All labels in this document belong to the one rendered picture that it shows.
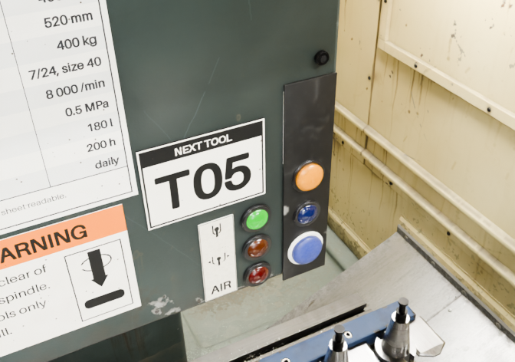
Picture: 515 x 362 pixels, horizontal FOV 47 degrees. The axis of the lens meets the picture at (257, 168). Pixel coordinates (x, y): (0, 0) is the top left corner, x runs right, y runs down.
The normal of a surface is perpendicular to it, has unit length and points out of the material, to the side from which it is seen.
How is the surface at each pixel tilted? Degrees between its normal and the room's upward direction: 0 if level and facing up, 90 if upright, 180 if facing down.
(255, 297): 0
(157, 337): 90
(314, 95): 90
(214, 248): 90
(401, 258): 24
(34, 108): 90
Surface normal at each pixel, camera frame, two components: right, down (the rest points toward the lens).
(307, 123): 0.45, 0.51
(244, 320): -0.02, -0.82
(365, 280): -0.39, -0.63
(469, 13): -0.89, 0.27
